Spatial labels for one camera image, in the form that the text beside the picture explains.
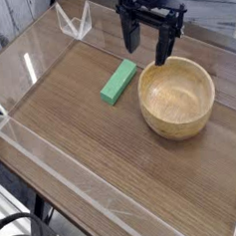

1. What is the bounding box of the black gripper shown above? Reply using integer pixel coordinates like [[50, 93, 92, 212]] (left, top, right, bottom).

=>
[[117, 0, 187, 66]]

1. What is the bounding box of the clear acrylic tray wall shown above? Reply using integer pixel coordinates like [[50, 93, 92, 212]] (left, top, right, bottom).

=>
[[0, 0, 236, 236]]

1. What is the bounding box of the black cable loop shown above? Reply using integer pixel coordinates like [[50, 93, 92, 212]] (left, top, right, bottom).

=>
[[0, 210, 45, 236]]

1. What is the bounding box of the black table leg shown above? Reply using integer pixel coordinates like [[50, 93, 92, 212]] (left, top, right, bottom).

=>
[[34, 194, 45, 219]]

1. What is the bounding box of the green rectangular block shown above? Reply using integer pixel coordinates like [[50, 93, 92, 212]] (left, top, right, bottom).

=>
[[101, 60, 136, 106]]

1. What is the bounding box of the light wooden bowl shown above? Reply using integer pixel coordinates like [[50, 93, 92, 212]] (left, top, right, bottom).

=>
[[137, 56, 215, 140]]

